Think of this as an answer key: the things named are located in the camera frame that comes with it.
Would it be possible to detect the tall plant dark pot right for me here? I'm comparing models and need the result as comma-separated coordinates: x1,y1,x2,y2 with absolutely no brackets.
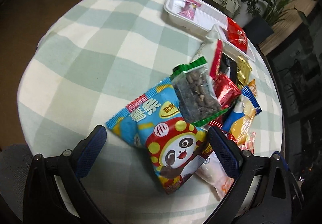
243,0,317,45

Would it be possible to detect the plant in white pot right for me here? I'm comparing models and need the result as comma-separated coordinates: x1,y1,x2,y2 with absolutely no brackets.
235,0,261,17

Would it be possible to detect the white red long pouch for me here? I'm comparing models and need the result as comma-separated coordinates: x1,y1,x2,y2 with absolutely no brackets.
191,24,224,81

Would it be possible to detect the green white checkered tablecloth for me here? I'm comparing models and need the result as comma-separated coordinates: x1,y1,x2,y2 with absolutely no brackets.
16,0,285,224

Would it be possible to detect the glass sliding door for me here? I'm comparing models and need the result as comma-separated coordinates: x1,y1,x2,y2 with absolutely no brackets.
267,8,321,181

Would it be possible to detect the gold snack bar wrapper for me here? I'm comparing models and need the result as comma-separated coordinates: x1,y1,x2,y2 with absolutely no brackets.
237,56,252,86

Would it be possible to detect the small orange snack packet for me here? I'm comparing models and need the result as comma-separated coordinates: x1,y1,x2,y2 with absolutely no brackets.
248,79,257,97

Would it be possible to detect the blue panda snack bag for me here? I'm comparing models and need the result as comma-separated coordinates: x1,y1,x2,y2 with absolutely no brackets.
106,77,213,193

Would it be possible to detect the large red Mylikes bag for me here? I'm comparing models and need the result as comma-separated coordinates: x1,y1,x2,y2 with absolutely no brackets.
227,17,248,53

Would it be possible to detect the beige curtain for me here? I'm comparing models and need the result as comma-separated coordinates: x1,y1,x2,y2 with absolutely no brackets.
259,0,318,55

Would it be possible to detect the clear sunflower seed bag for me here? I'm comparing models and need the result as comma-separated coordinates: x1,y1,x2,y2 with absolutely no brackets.
170,56,228,127

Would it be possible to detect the blue yellow snack bag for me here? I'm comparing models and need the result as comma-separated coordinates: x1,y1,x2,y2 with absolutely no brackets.
222,85,262,145

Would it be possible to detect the white plastic tray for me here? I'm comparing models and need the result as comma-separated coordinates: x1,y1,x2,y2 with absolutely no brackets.
164,0,255,62

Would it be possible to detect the dark red heart snack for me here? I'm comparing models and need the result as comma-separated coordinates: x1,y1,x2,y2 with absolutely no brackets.
214,74,241,109

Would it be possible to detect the pink cartoon snack packet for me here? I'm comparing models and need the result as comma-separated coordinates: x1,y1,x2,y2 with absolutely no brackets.
178,0,202,20

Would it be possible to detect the black snack packet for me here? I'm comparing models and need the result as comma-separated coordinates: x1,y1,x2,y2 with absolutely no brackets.
219,53,237,84

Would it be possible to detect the white strawberry snack packet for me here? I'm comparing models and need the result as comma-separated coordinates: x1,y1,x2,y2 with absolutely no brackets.
240,132,256,154

